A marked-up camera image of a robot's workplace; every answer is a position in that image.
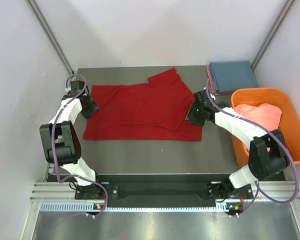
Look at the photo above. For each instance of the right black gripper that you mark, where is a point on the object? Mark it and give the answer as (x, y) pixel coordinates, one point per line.
(190, 116)

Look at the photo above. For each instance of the folded pink t shirt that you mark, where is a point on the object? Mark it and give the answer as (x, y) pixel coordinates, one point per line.
(212, 86)

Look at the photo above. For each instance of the crumpled pink t shirt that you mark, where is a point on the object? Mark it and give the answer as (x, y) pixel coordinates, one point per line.
(266, 115)

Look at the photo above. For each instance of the red t shirt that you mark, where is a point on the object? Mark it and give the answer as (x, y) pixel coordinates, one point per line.
(155, 110)

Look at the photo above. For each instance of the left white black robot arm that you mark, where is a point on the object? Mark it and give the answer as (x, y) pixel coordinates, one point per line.
(60, 143)

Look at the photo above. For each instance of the left aluminium frame post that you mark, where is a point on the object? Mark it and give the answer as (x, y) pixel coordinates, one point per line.
(33, 5)

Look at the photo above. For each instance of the aluminium frame post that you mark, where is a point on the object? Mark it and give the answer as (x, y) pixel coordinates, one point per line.
(288, 5)
(33, 5)

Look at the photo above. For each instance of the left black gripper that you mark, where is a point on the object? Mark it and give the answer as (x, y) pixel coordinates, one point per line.
(93, 108)

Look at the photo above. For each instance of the right aluminium frame post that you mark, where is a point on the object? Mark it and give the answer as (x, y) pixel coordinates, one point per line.
(288, 5)

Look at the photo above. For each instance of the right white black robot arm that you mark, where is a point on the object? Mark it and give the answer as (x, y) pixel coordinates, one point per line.
(267, 152)

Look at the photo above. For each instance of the folded blue t shirt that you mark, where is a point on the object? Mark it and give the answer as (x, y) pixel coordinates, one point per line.
(230, 76)

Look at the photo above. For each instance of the orange plastic bin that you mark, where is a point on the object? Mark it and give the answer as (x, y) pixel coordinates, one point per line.
(289, 122)

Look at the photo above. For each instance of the grey slotted cable duct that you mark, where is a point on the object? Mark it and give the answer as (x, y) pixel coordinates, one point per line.
(92, 207)

